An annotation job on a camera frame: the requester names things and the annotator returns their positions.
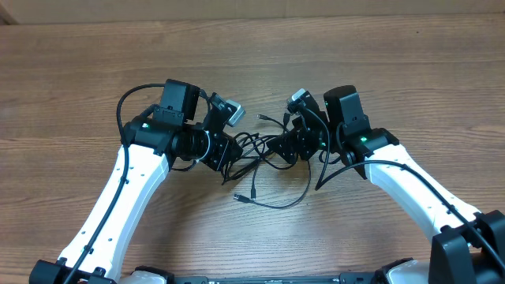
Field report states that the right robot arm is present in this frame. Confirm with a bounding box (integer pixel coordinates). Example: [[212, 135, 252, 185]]
[[268, 85, 504, 283]]

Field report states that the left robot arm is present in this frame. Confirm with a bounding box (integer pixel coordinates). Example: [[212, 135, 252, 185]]
[[28, 80, 245, 284]]

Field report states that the black cable bundle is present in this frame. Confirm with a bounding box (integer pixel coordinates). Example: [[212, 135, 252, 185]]
[[220, 112, 312, 210]]

